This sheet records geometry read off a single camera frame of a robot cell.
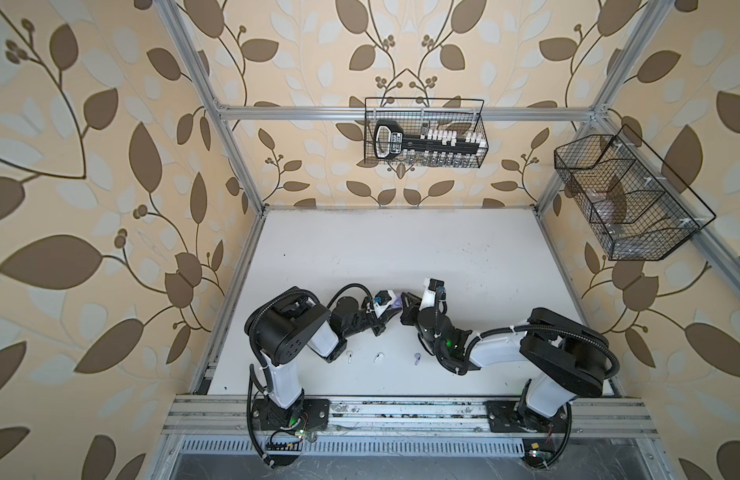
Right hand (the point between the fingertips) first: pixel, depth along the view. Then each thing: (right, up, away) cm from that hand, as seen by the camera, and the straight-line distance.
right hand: (402, 298), depth 86 cm
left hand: (-1, -2, +1) cm, 2 cm away
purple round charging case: (-1, -2, +1) cm, 2 cm away
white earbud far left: (-15, -16, -1) cm, 22 cm away
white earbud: (-7, -16, -1) cm, 18 cm away
